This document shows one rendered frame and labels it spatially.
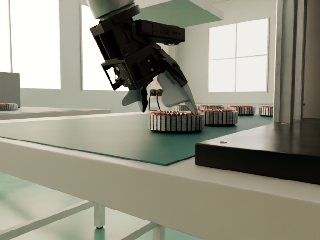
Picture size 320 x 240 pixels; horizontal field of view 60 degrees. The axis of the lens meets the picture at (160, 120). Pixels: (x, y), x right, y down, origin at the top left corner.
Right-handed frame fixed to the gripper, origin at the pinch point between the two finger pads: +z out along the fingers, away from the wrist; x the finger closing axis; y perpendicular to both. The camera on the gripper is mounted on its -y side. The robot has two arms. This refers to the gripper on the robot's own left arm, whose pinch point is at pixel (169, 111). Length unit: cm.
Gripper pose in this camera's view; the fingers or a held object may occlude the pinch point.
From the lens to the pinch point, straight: 53.9
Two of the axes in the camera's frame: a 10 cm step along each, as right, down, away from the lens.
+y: -6.4, 5.4, -5.5
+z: 3.7, 8.4, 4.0
